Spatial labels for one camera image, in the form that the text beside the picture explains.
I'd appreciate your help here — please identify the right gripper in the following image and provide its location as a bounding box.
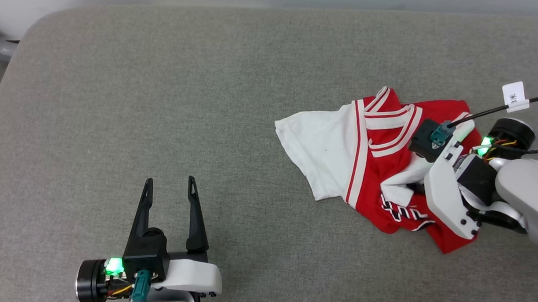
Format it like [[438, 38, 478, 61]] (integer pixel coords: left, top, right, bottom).
[[451, 116, 538, 239]]

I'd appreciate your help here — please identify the white cable label tag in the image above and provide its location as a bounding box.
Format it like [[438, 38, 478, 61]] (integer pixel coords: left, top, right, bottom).
[[502, 81, 530, 114]]

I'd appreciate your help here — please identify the red and white jersey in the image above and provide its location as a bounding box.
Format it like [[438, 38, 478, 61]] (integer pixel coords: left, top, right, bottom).
[[272, 79, 494, 266]]

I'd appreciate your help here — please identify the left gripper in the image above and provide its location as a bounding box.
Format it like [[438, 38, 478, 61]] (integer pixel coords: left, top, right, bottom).
[[68, 174, 213, 302]]

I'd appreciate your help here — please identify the grey fabric sofa cushion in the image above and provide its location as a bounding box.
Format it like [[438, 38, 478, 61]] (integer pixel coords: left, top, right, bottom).
[[0, 0, 538, 302]]

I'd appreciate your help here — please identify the black cable with teal plug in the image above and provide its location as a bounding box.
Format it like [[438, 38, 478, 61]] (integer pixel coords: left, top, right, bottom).
[[126, 269, 154, 302], [428, 93, 538, 146]]

